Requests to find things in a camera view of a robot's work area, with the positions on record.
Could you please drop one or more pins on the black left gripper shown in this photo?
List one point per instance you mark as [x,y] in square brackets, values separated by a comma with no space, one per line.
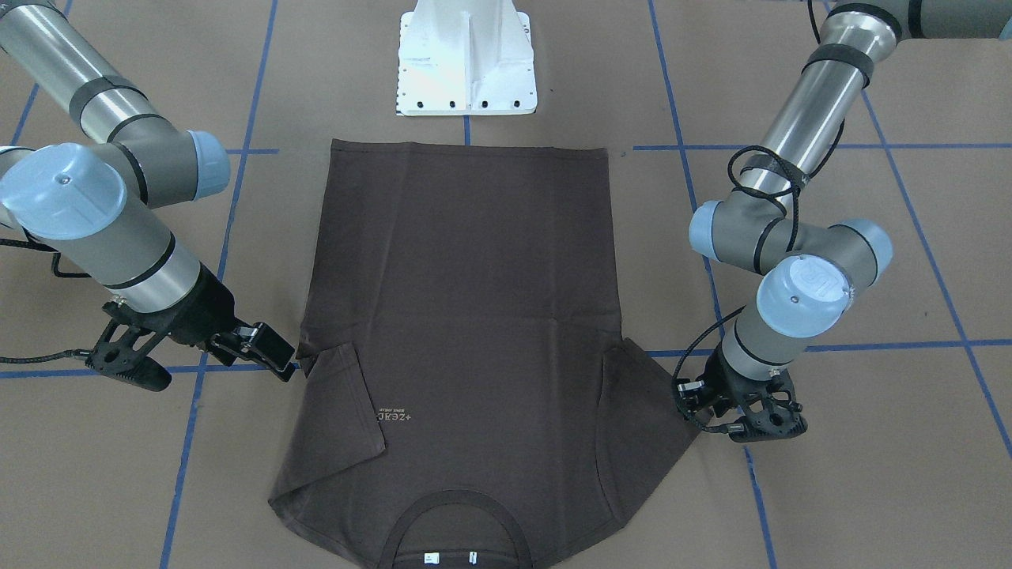
[718,371]

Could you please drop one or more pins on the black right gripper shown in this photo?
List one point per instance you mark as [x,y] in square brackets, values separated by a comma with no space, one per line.
[207,307]

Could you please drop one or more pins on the brown t-shirt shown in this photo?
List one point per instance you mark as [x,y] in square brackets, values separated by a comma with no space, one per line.
[471,399]

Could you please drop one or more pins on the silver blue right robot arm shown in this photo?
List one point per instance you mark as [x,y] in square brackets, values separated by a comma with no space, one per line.
[95,205]

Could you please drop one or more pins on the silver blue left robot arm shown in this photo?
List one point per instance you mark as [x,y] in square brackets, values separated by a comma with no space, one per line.
[924,357]

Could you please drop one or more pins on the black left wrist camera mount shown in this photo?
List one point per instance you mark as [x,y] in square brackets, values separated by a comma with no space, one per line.
[770,411]

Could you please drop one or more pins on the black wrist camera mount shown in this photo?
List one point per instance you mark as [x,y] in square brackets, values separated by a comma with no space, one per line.
[122,351]
[770,411]

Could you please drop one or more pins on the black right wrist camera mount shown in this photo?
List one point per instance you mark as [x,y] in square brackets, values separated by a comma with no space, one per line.
[122,351]

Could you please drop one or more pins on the white pedestal column base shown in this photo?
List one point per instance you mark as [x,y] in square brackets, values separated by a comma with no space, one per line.
[465,58]

